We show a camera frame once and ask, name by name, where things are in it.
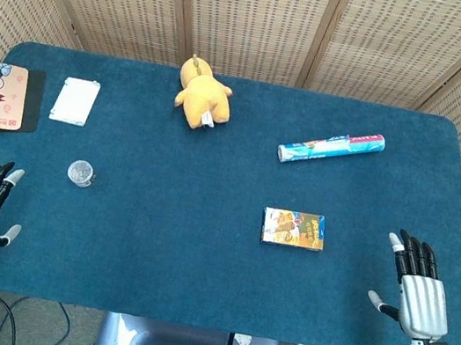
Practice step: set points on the beige cartoon printed card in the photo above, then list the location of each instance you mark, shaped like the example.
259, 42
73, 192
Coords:
4, 101

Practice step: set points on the blue pink cling film roll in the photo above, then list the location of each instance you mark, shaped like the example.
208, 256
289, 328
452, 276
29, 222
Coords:
328, 147

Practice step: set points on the small clear plastic cup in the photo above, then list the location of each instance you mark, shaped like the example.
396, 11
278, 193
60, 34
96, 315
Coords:
78, 172

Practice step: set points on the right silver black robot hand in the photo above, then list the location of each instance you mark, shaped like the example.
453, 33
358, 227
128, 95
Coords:
423, 305

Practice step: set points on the blue felt table cover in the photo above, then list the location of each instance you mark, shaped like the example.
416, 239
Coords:
183, 240

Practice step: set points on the yellow blue snack box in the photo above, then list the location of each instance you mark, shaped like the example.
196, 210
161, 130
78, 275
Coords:
294, 228

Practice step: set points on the flat white plastic box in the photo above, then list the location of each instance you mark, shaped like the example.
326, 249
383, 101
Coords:
74, 101

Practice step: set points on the yellow plush toy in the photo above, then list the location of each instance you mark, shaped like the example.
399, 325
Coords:
203, 96

